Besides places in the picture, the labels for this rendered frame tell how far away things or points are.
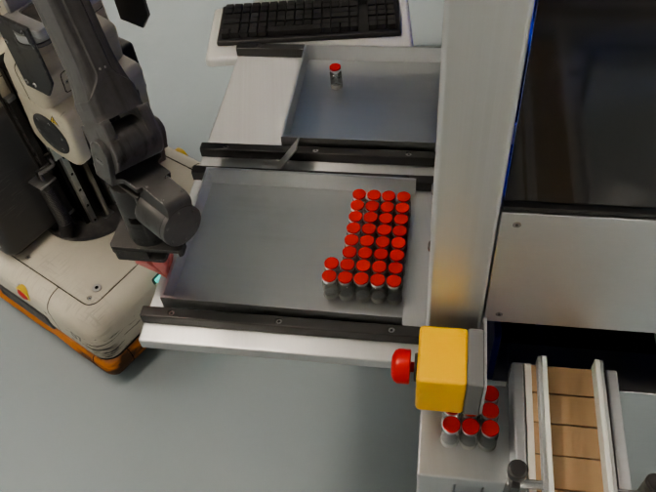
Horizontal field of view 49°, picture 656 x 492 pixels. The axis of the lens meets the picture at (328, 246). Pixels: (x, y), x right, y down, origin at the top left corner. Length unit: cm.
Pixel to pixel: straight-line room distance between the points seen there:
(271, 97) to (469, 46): 82
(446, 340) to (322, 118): 60
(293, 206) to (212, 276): 18
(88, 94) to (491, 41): 48
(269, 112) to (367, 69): 21
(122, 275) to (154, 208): 105
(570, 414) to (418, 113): 62
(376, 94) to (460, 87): 74
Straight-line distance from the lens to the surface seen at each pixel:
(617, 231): 73
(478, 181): 66
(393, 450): 187
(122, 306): 189
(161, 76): 299
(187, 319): 102
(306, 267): 106
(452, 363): 79
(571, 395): 92
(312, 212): 113
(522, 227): 71
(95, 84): 87
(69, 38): 87
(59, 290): 196
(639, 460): 119
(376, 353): 97
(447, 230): 72
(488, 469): 91
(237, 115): 132
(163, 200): 86
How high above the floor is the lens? 172
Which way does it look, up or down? 51 degrees down
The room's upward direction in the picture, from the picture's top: 7 degrees counter-clockwise
